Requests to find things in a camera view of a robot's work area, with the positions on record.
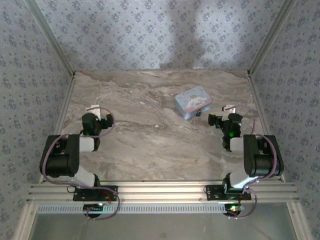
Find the light blue cartoon tin box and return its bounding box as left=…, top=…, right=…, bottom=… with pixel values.
left=174, top=86, right=214, bottom=121

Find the black controller board with LED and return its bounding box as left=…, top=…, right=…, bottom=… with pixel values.
left=82, top=203, right=105, bottom=213
left=224, top=203, right=247, bottom=216

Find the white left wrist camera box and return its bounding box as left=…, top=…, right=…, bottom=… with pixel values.
left=85, top=104, right=102, bottom=119

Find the aluminium side rail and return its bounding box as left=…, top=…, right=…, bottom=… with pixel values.
left=246, top=72, right=286, bottom=182
left=39, top=73, right=77, bottom=185

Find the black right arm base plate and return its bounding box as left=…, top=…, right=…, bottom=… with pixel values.
left=204, top=184, right=252, bottom=201

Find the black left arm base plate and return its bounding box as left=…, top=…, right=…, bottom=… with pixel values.
left=72, top=185, right=119, bottom=202

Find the long aluminium mounting rail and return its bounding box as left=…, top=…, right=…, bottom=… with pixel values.
left=25, top=181, right=300, bottom=204

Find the aluminium corner post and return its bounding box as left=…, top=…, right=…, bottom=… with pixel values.
left=246, top=0, right=299, bottom=77
left=24, top=0, right=77, bottom=77

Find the white slotted cable duct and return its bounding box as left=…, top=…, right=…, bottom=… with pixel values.
left=36, top=202, right=229, bottom=215

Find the aluminium frame leg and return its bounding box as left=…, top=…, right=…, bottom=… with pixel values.
left=14, top=203, right=39, bottom=240
left=285, top=201, right=314, bottom=240

